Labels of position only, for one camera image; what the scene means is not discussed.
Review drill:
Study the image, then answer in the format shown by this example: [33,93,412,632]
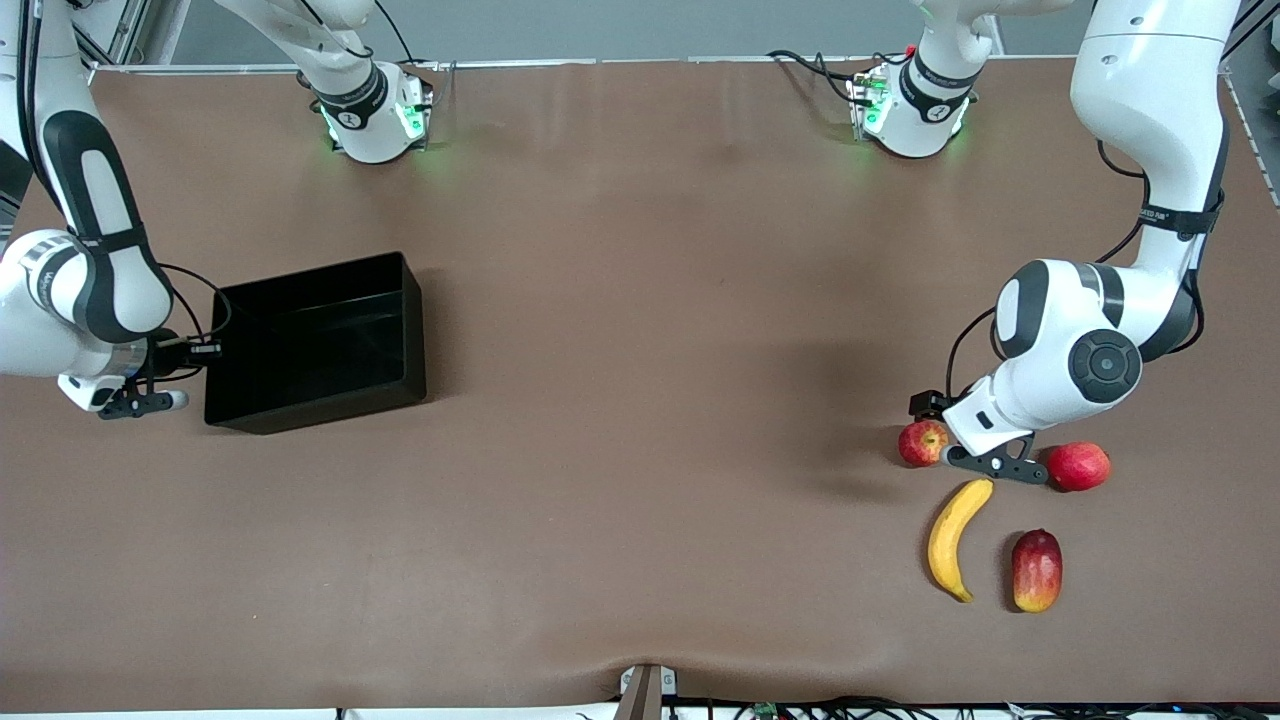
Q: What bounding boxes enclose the red yellow striped apple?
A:
[898,419,950,469]

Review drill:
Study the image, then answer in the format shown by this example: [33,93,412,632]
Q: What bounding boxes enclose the black plastic box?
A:
[204,251,428,436]

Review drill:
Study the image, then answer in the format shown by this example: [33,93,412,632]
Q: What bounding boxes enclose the yellow banana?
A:
[927,478,996,604]

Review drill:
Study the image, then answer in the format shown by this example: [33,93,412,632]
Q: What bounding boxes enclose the round red peach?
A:
[1047,441,1112,493]

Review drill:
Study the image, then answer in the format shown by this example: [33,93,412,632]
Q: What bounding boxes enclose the red yellow mango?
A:
[1011,529,1064,614]

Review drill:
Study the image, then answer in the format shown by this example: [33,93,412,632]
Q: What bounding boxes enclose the brown table cover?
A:
[0,57,1280,713]

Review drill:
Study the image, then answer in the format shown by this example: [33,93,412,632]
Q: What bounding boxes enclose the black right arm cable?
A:
[155,263,233,346]

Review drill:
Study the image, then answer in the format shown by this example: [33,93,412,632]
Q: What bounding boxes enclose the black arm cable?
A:
[155,263,233,346]
[945,140,1151,401]

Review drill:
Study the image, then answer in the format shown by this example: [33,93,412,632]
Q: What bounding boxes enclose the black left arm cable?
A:
[945,140,1151,401]

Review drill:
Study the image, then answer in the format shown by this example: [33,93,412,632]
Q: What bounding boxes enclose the aluminium frame profile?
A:
[70,0,193,67]

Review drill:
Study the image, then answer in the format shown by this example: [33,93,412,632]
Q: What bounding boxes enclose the black left base cable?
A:
[767,48,869,106]

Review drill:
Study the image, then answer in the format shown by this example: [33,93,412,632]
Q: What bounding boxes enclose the grey table clamp bracket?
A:
[618,664,679,720]

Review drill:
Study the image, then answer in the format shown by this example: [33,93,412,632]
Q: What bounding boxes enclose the metal table edge rail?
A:
[88,54,1206,75]

